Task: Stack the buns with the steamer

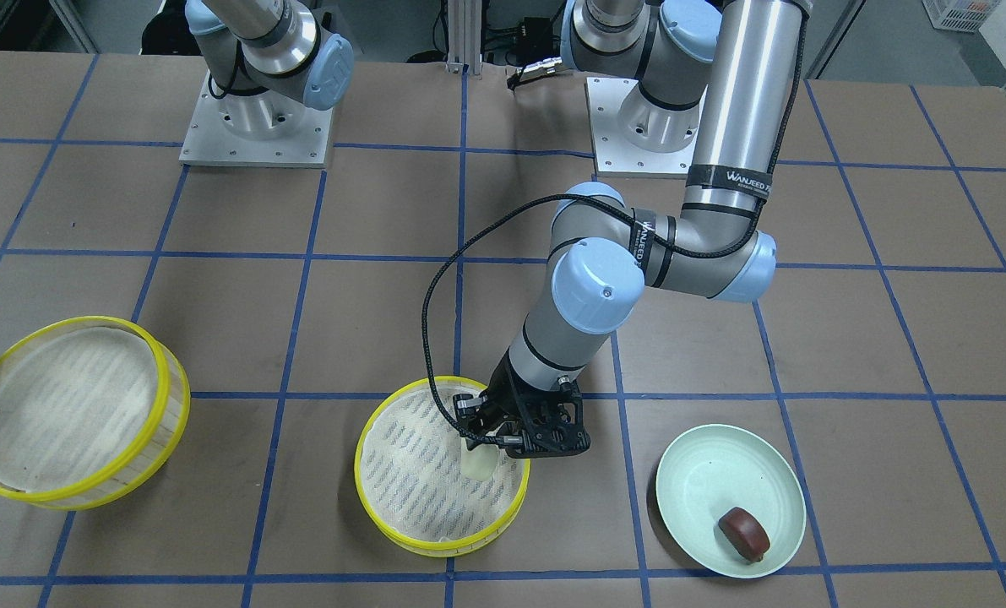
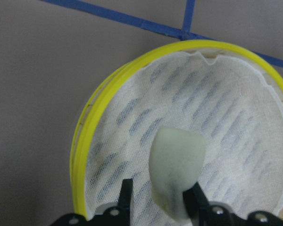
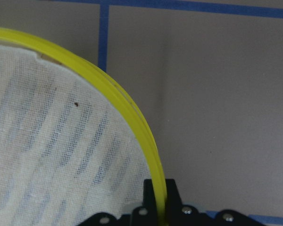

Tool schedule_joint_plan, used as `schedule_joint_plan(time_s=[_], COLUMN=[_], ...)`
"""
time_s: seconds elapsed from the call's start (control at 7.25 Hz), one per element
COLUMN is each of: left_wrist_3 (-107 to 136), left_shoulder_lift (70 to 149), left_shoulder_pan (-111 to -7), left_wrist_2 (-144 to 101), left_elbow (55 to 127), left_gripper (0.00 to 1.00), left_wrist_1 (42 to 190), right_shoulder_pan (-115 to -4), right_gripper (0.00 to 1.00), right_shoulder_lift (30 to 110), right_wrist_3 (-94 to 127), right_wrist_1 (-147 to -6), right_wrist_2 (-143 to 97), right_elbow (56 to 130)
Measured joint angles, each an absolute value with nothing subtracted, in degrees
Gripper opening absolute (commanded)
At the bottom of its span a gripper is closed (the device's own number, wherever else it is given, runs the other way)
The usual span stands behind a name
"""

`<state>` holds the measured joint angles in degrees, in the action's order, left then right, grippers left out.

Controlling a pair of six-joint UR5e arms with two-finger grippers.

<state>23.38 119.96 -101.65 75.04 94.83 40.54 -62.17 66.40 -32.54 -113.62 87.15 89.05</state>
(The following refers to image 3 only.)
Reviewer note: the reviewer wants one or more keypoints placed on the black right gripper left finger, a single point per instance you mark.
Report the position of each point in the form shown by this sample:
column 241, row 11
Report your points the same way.
column 145, row 214

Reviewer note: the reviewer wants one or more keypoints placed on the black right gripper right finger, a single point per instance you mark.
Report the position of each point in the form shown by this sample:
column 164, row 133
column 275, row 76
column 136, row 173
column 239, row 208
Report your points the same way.
column 174, row 205

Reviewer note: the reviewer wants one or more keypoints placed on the yellow rimmed steamer basket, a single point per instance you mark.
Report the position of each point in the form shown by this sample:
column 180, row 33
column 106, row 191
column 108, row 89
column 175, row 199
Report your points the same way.
column 122, row 99

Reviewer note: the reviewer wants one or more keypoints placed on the white steamer cloth liner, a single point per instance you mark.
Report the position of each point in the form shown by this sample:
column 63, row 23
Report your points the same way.
column 49, row 141

